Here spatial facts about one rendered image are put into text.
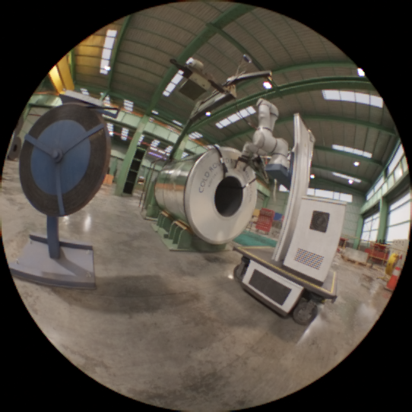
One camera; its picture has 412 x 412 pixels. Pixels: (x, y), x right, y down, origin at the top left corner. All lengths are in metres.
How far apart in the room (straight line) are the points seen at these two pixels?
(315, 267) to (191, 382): 0.85
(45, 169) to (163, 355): 1.00
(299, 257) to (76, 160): 1.42
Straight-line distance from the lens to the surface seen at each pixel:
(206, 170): 1.32
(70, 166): 0.82
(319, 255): 0.92
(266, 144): 1.16
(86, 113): 0.89
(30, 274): 0.93
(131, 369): 0.62
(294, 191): 1.14
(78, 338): 0.69
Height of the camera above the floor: 0.60
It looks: level
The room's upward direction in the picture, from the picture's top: 16 degrees clockwise
